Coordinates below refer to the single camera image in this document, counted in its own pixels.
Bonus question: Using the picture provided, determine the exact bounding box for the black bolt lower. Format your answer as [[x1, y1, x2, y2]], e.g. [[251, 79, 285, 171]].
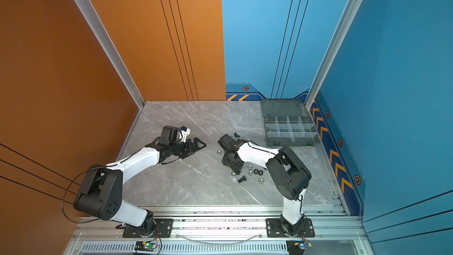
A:
[[238, 176, 247, 183]]

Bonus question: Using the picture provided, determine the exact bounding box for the grey plastic organizer box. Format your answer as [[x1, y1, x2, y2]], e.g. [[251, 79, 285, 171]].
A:
[[260, 99, 320, 146]]

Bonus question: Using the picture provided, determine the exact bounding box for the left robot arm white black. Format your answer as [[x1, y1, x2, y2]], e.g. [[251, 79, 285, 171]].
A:
[[73, 138, 206, 237]]

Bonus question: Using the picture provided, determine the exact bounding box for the left aluminium frame post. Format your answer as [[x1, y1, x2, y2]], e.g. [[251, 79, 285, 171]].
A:
[[74, 0, 145, 110]]

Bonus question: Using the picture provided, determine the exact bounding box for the right circuit board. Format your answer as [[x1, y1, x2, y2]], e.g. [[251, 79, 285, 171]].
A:
[[286, 240, 313, 255]]

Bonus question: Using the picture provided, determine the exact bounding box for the black double nut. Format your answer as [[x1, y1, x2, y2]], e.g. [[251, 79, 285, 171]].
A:
[[253, 169, 264, 175]]

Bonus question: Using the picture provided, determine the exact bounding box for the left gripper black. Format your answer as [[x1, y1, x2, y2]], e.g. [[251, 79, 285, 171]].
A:
[[170, 137, 206, 159]]

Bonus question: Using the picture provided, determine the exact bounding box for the right aluminium frame post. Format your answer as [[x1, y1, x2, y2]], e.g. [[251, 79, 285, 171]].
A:
[[304, 0, 363, 110]]

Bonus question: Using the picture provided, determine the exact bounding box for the aluminium frame post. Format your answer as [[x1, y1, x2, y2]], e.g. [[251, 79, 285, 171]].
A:
[[74, 0, 145, 110], [304, 0, 363, 110]]

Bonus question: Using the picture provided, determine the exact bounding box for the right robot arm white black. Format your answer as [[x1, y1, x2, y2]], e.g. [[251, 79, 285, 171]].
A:
[[218, 134, 314, 237]]

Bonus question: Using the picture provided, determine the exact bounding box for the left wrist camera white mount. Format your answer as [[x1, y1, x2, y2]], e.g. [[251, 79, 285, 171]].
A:
[[159, 126, 191, 146]]

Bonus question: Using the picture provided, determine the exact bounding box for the green circuit board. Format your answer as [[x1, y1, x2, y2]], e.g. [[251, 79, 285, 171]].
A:
[[134, 241, 158, 253]]

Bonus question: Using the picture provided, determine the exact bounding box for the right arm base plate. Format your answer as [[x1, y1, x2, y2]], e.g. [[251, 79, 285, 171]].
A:
[[265, 217, 316, 238]]

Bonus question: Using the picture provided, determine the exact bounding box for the aluminium front rail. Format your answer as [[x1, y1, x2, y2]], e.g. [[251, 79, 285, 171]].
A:
[[65, 202, 373, 255]]

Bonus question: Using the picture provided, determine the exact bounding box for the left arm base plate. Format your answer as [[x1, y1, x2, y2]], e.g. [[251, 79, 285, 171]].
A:
[[123, 218, 173, 239]]

